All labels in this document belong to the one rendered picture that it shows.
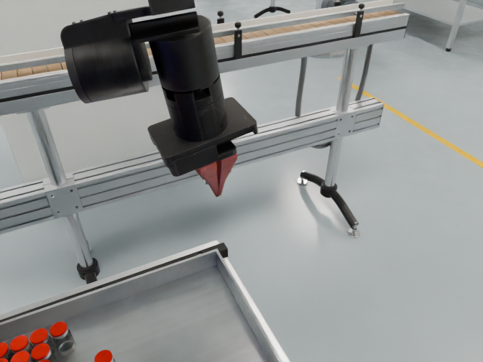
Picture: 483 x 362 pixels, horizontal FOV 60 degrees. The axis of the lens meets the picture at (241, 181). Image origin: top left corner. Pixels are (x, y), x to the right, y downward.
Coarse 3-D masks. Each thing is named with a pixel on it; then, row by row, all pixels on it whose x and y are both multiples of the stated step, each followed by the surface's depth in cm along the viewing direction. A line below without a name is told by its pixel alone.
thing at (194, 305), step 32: (128, 288) 60; (160, 288) 62; (192, 288) 62; (224, 288) 62; (32, 320) 55; (64, 320) 58; (96, 320) 58; (128, 320) 58; (160, 320) 58; (192, 320) 58; (224, 320) 58; (256, 320) 54; (96, 352) 54; (128, 352) 54; (160, 352) 54; (192, 352) 54; (224, 352) 54; (256, 352) 54
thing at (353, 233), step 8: (304, 176) 218; (312, 176) 213; (304, 184) 224; (320, 184) 206; (320, 192) 205; (328, 192) 200; (336, 192) 199; (336, 200) 197; (344, 208) 194; (344, 216) 194; (352, 216) 192; (352, 224) 190; (352, 232) 194
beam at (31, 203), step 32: (288, 128) 165; (320, 128) 172; (352, 128) 181; (128, 160) 147; (160, 160) 147; (256, 160) 166; (0, 192) 133; (32, 192) 132; (64, 192) 136; (96, 192) 143; (128, 192) 147; (0, 224) 132; (32, 224) 137
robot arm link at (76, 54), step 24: (168, 0) 32; (192, 0) 32; (72, 24) 34; (96, 24) 34; (120, 24) 35; (72, 48) 35; (96, 48) 35; (120, 48) 35; (72, 72) 35; (96, 72) 35; (120, 72) 35; (96, 96) 37; (120, 96) 38
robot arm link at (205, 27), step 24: (144, 24) 35; (168, 24) 35; (192, 24) 35; (144, 48) 38; (168, 48) 35; (192, 48) 35; (144, 72) 36; (168, 72) 36; (192, 72) 36; (216, 72) 38
